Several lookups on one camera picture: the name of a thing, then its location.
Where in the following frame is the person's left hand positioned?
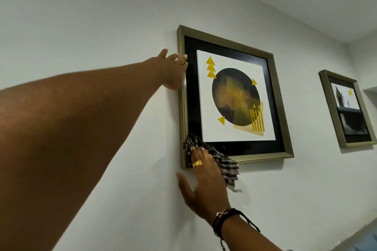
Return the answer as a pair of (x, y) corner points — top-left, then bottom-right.
(151, 49), (189, 91)

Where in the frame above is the person's right hand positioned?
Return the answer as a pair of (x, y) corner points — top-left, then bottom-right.
(176, 146), (231, 222)

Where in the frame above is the black white checkered cloth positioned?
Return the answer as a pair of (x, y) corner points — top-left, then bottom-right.
(182, 133), (242, 193)

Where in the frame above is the framed yellow black circle picture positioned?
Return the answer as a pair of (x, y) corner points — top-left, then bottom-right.
(177, 25), (295, 169)

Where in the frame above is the person's right forearm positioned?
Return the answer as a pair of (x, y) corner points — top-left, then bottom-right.
(220, 216), (284, 251)

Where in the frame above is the person's left forearm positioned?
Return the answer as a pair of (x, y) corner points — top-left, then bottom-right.
(0, 57), (165, 251)

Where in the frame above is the small gold framed picture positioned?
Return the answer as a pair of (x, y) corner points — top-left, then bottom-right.
(319, 69), (377, 149)

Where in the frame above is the blue grey upholstered furniture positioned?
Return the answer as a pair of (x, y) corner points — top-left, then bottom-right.
(330, 224), (377, 251)

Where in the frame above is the dark brown cord bracelet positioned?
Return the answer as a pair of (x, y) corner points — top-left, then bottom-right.
(211, 208), (261, 251)

